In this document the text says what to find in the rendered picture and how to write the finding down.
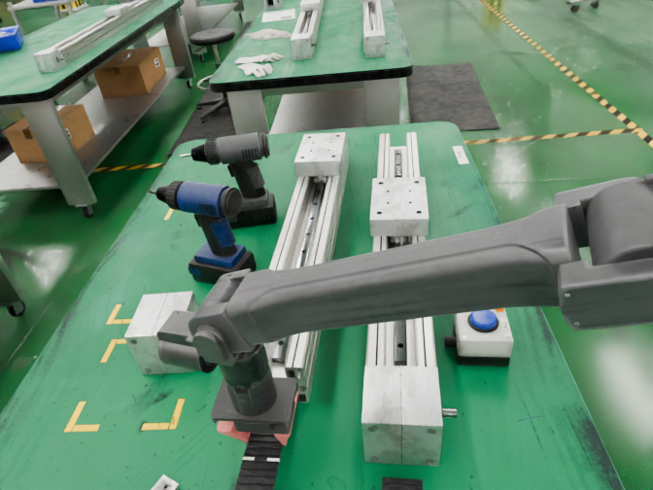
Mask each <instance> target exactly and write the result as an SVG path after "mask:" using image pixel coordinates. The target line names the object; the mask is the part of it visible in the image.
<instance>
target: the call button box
mask: <svg viewBox="0 0 653 490"><path fill-rule="evenodd" d="M491 311H493V312H494V313H495V314H496V315H497V318H498V319H497V324H496V325H495V326H494V327H493V328H491V329H488V330H482V329H479V328H476V327H475V326H473V325H472V323H471V322H470V314H471V312H467V313H460V314H454V323H453V334H454V336H445V337H444V345H445V347H455V348H456V356H457V364H458V365H459V366H487V367H508V366H509V362H510V356H511V351H512V346H513V337H512V334H511V330H510V327H509V323H508V319H507V315H506V311H505V308H504V311H502V312H497V311H495V309H492V310H491Z"/></svg>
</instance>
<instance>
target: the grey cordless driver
mask: <svg viewBox="0 0 653 490"><path fill-rule="evenodd" d="M268 156H270V148H269V141H268V136H267V134H265V133H264V132H262V133H261V135H259V134H258V132H256V133H248V134H240V135H233V136H226V137H219V138H218V140H216V139H208V140H206V141H205V143H204V144H201V145H199V146H196V147H194V148H191V154H185V155H180V157H181V158H186V157H192V159H193V160H194V161H201V162H208V163H209V164H210V165H216V164H220V163H222V164H227V169H228V171H229V173H230V176H231V177H235V180H236V182H237V185H238V187H239V190H240V193H241V196H242V207H241V210H240V212H239V213H238V214H237V216H236V217H234V218H227V220H228V223H229V225H230V228H231V229H233V228H246V227H253V226H261V225H269V224H275V223H276V221H277V207H276V202H275V196H274V194H273V192H269V191H268V189H267V188H265V187H264V184H265V182H264V179H263V177H262V174H261V171H260V169H259V166H258V163H257V162H256V161H253V160H259V159H262V157H265V158H268Z"/></svg>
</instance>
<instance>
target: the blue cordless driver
mask: <svg viewBox="0 0 653 490"><path fill-rule="evenodd" d="M149 193H153V194H156V198H157V199H158V200H160V201H162V202H164V203H166V204H168V207H170V209H173V210H178V211H183V212H186V213H192V214H194V215H193V216H194V218H195V219H196V222H197V224H198V226H199V227H201V228H202V230H203V232H204V235H205V237H206V239H207V242H206V243H205V244H204V245H203V246H202V247H201V248H200V249H199V250H198V251H197V252H196V253H195V254H194V258H193V259H192V260H191V261H190V262H189V266H188V269H189V273H190V274H191V275H192V277H193V279H194V280H195V281H199V282H204V283H209V284H213V285H215V284H216V283H217V281H218V280H219V278H220V277H221V276H222V275H224V274H227V273H231V272H235V271H240V270H244V269H249V268H250V269H251V271H252V272H255V271H256V268H257V266H256V262H255V258H254V254H253V252H251V251H246V248H245V246H243V245H238V244H235V241H236V240H235V237H234V235H233V232H232V230H231V228H230V225H229V223H228V220H227V218H234V217H236V216H237V214H238V213H239V212H240V210H241V207H242V196H241V193H240V192H239V191H238V189H236V188H233V187H230V186H223V185H215V184H206V183H198V182H191V181H186V182H184V181H174V182H171V184H170V185H165V186H160V187H158V188H157V190H156V191H149Z"/></svg>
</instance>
